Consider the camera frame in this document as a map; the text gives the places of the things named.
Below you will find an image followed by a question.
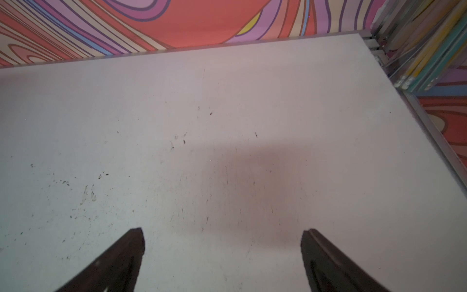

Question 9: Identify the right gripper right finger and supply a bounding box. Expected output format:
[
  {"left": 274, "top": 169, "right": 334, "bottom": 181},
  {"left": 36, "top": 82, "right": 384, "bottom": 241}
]
[{"left": 300, "top": 229, "right": 387, "bottom": 292}]

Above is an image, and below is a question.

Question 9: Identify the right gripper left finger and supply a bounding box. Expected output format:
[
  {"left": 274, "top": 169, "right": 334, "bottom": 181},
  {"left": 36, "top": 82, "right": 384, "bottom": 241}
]
[{"left": 58, "top": 228, "right": 145, "bottom": 292}]

